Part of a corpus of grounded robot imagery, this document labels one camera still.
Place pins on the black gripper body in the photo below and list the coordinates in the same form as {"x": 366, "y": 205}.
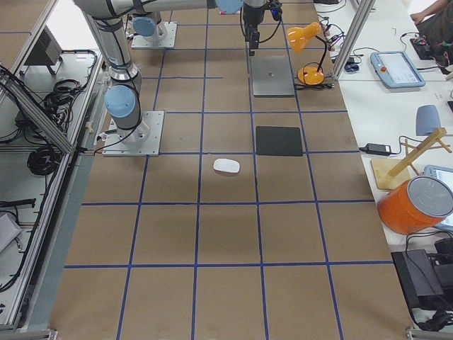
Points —
{"x": 253, "y": 17}

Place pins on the silver laptop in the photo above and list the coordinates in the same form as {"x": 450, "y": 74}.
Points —
{"x": 271, "y": 76}

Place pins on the black mousepad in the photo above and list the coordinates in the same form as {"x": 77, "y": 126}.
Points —
{"x": 279, "y": 141}

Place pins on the white computer mouse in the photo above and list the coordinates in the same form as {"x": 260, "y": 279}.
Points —
{"x": 226, "y": 166}

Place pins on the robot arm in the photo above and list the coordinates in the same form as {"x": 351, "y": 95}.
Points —
{"x": 106, "y": 22}
{"x": 251, "y": 16}

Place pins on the orange desk lamp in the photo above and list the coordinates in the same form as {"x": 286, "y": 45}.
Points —
{"x": 298, "y": 38}

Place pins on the blue teach pendant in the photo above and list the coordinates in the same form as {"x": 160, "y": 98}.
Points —
{"x": 396, "y": 70}

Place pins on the black power adapter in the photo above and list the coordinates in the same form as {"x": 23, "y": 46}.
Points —
{"x": 376, "y": 149}

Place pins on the wooden stand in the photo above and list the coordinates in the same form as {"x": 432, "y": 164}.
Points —
{"x": 390, "y": 173}

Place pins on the orange cylindrical bucket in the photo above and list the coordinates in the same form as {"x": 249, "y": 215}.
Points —
{"x": 416, "y": 204}

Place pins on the black box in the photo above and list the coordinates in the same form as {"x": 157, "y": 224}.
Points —
{"x": 419, "y": 283}

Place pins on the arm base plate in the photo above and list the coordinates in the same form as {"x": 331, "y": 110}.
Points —
{"x": 163, "y": 38}
{"x": 144, "y": 141}

